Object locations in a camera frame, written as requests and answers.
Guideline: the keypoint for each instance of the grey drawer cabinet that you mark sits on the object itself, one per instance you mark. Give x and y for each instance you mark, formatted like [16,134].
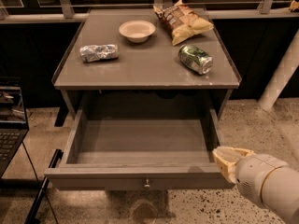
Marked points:
[152,65]

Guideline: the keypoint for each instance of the grey top drawer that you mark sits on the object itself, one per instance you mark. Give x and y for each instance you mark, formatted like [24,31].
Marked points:
[140,154]

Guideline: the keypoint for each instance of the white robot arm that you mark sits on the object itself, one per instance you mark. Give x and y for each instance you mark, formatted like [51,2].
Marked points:
[264,180]

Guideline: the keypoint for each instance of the brown yellow chip bag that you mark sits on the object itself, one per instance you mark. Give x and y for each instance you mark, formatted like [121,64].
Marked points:
[181,22]

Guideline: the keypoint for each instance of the black stand leg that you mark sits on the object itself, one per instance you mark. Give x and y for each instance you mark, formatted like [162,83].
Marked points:
[41,194]

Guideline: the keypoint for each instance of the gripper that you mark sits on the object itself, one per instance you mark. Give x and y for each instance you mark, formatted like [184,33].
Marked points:
[253,175]

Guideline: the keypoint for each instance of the metal window railing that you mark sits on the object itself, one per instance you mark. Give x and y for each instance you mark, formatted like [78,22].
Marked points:
[67,3]

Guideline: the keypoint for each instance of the white cylindrical post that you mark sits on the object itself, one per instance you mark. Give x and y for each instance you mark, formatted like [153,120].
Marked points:
[286,68]

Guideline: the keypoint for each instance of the green soda can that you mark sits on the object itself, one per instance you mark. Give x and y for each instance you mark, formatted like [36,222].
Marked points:
[195,59]

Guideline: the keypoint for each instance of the black laptop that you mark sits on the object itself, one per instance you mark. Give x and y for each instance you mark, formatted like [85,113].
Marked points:
[13,120]

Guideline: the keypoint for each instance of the white paper bowl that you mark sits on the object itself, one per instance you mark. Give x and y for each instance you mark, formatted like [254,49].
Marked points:
[137,31]

